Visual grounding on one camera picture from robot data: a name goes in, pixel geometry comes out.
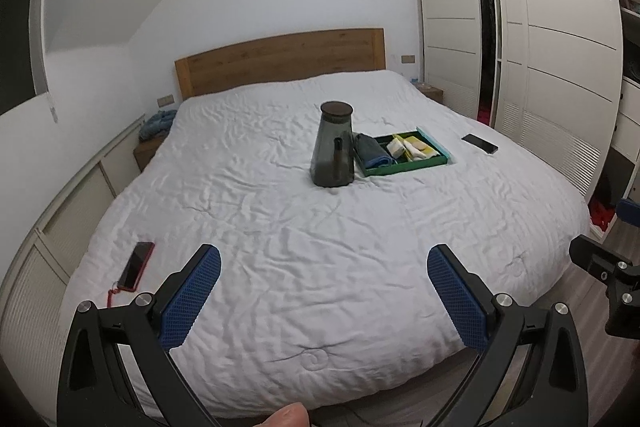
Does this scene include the yellow terry towel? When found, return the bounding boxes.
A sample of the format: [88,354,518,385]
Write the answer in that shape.
[393,134,440,161]

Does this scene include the tissue pack with barcode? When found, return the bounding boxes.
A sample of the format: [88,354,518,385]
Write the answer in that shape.
[386,138,406,159]

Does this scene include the person's left hand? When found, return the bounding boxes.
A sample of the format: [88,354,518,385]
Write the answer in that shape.
[258,402,310,427]

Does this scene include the red-cased phone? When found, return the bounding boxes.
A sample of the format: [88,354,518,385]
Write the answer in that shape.
[106,242,155,308]

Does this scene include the black phone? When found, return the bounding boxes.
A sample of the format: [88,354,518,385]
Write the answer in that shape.
[462,133,498,155]

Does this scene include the green storage tray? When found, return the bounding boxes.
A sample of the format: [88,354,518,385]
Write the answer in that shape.
[354,128,450,176]

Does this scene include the blue cloth on nightstand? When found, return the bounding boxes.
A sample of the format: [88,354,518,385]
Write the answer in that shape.
[139,109,177,142]

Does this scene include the white rolled cloth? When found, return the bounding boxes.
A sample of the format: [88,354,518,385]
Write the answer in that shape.
[402,140,426,160]

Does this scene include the dark teal folded towel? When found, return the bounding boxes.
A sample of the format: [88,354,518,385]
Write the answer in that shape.
[354,133,395,170]

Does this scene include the dark brown cylinder bottle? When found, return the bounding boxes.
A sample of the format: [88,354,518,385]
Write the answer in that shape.
[332,136,344,186]

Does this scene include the wooden right nightstand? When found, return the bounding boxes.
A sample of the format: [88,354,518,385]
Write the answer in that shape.
[418,84,444,104]

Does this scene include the smoky grey tall canister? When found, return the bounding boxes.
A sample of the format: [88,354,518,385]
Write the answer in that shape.
[310,101,355,187]

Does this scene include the white built-in wardrobe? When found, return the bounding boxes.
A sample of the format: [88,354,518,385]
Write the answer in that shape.
[420,0,639,239]

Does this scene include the wooden headboard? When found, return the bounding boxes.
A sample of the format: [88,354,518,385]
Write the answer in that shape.
[175,28,386,100]

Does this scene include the white low wall cabinet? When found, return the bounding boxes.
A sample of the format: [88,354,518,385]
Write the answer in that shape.
[1,118,143,421]

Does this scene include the left wall socket panel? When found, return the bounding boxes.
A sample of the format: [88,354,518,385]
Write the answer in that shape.
[157,94,175,108]

